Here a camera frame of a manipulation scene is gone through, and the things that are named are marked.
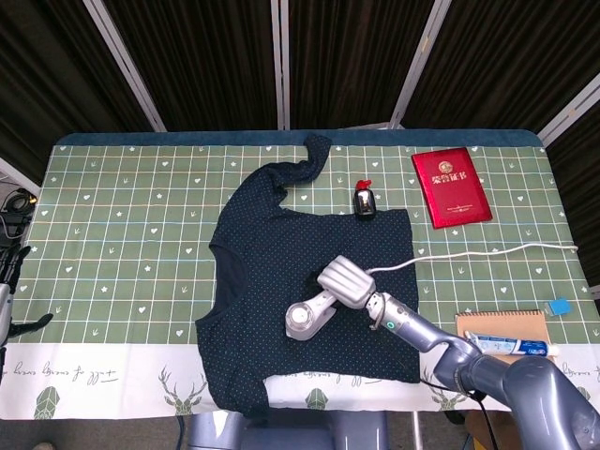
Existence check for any black equipment with cables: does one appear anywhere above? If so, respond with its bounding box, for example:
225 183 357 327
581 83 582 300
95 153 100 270
0 187 39 248

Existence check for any blue eraser block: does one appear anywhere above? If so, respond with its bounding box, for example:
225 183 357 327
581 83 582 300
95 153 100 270
544 298 573 318

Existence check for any blue table pad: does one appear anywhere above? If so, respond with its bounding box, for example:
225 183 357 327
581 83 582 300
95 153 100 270
52 127 548 150

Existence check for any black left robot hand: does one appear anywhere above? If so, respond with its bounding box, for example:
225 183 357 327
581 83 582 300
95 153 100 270
0 244 55 346

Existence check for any small black red-capped bottle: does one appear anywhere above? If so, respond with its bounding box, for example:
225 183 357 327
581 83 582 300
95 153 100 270
353 179 378 221

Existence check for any grey robot torso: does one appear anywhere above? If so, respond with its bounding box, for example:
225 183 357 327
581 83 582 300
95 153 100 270
187 411 390 450

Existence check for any brown spiral notebook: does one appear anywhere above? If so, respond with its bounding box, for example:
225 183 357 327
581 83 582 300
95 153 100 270
454 307 557 365

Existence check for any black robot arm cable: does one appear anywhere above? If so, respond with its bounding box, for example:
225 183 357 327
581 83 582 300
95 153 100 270
421 374 499 450

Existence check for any white blue toothpaste tube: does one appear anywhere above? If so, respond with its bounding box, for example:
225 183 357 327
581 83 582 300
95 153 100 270
462 329 562 359

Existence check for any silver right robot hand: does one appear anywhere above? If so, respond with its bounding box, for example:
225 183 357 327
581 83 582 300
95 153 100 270
304 255 378 310

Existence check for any white partition frame post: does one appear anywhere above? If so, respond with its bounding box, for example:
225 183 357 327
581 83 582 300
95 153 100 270
270 0 293 131
390 0 452 129
537 91 600 143
85 0 166 133

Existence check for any navy dotted t-shirt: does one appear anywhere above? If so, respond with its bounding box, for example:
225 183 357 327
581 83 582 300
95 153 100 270
195 134 422 419

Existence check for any green checked tablecloth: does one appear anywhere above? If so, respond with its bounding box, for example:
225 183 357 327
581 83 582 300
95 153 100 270
0 140 600 414

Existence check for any thin white cable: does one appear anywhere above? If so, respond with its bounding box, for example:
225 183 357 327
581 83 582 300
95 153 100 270
365 242 580 276

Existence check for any white handheld steamer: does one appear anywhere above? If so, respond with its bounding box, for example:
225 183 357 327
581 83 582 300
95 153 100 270
284 289 339 341

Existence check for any red certificate book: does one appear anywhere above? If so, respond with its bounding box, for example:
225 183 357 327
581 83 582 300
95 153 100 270
411 146 494 231

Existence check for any dark brown partition panel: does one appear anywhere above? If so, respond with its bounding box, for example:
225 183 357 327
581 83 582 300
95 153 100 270
101 0 285 132
407 0 600 137
0 0 158 184
288 0 438 130

